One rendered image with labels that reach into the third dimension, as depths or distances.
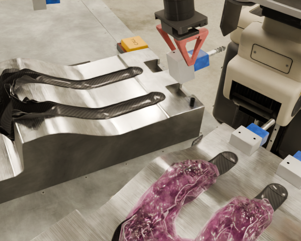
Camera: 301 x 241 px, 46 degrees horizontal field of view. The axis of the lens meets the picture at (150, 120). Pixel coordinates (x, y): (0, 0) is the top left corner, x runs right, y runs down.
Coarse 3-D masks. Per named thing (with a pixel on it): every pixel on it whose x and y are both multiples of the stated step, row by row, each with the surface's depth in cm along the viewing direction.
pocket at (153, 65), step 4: (152, 60) 88; (156, 60) 89; (148, 64) 88; (152, 64) 89; (156, 64) 90; (152, 68) 90; (156, 68) 90; (160, 68) 89; (152, 72) 89; (156, 72) 89
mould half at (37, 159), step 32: (0, 64) 75; (32, 64) 77; (96, 64) 86; (128, 64) 86; (32, 96) 68; (64, 96) 72; (96, 96) 77; (128, 96) 77; (192, 96) 78; (32, 128) 61; (64, 128) 63; (96, 128) 68; (128, 128) 70; (160, 128) 73; (192, 128) 79; (0, 160) 65; (32, 160) 62; (64, 160) 66; (96, 160) 70; (0, 192) 63; (32, 192) 67
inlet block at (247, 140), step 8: (272, 120) 78; (240, 128) 72; (248, 128) 74; (256, 128) 75; (264, 128) 76; (232, 136) 71; (240, 136) 70; (248, 136) 71; (256, 136) 71; (264, 136) 73; (232, 144) 72; (240, 144) 71; (248, 144) 69; (256, 144) 70; (248, 152) 70
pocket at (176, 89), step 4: (172, 84) 81; (176, 84) 82; (180, 84) 82; (168, 88) 81; (172, 88) 82; (176, 88) 83; (180, 88) 82; (172, 92) 83; (176, 92) 83; (180, 92) 83; (184, 92) 81; (176, 96) 82; (180, 96) 82; (184, 96) 81; (188, 96) 80
